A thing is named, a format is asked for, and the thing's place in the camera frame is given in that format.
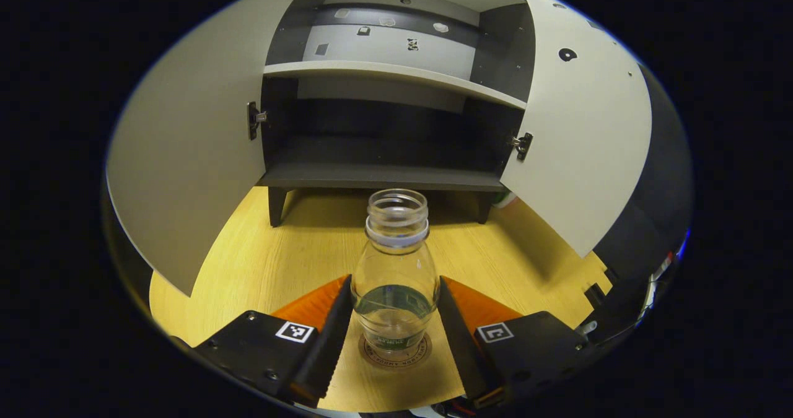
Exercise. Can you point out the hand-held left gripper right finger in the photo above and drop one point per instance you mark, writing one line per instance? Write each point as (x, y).
(461, 343)

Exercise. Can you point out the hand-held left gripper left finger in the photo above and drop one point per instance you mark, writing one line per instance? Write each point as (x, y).
(328, 343)

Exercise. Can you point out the round brown coaster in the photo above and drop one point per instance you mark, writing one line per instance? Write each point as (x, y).
(372, 361)

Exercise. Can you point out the white door with cat sticker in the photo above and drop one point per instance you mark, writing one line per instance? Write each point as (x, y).
(582, 133)

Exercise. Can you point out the white door with camera sticker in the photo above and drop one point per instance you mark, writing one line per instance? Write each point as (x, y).
(198, 133)

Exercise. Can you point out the metal door hinge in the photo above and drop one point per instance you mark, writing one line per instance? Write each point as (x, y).
(254, 119)
(522, 145)

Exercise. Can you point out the white cabinet shelf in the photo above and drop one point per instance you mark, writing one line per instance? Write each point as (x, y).
(372, 71)

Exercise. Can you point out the green and white object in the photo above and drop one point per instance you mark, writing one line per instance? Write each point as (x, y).
(505, 200)

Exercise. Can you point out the black backdrop cloth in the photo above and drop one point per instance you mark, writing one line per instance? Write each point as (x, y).
(650, 176)

